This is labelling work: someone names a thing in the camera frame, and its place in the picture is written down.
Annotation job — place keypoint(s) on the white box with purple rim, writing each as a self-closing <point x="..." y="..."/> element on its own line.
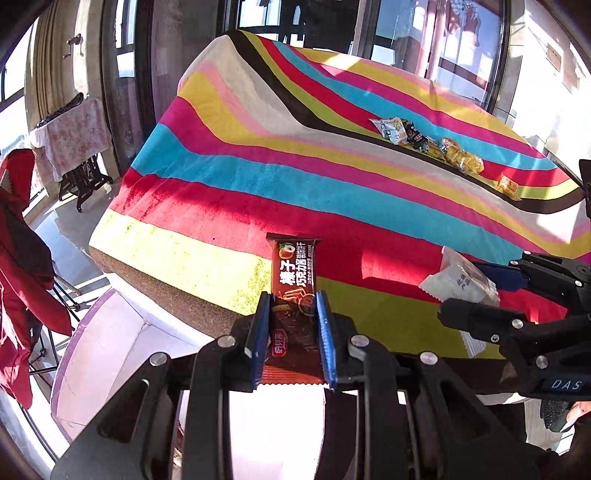
<point x="115" y="350"/>

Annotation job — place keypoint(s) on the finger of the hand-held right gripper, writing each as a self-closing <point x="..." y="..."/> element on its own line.
<point x="480" y="318"/>
<point x="501" y="277"/>

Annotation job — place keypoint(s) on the person's right hand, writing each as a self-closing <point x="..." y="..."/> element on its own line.
<point x="577" y="413"/>

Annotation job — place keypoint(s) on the black snack packet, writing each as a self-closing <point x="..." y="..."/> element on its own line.
<point x="414" y="134"/>

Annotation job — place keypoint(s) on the beige curtain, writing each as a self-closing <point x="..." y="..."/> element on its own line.
<point x="51" y="55"/>

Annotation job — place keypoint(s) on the floral cloth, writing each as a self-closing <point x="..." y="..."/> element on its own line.
<point x="74" y="134"/>

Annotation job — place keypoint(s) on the brown snack bar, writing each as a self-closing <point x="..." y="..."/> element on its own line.
<point x="295" y="281"/>

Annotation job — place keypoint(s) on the striped colourful blanket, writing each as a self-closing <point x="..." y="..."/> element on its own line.
<point x="277" y="184"/>

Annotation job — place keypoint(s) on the yellow white snack packet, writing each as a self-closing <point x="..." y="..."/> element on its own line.
<point x="390" y="128"/>

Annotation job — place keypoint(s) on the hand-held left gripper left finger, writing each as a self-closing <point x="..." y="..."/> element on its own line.
<point x="259" y="341"/>

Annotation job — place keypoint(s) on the small green yellow snack packet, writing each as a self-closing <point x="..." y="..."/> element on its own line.
<point x="431" y="146"/>

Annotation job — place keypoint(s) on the metal chair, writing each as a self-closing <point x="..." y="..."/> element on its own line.
<point x="64" y="286"/>

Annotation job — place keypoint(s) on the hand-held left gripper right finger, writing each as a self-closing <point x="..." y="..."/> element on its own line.
<point x="325" y="341"/>

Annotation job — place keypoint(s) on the red jacket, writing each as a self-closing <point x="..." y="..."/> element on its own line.
<point x="18" y="295"/>

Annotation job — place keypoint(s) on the black iron table stand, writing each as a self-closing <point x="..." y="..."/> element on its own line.
<point x="87" y="184"/>

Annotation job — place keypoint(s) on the dark cloth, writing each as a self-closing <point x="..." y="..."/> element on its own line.
<point x="64" y="107"/>

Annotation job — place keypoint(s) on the beige wall plate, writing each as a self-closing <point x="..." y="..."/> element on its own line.
<point x="552" y="56"/>

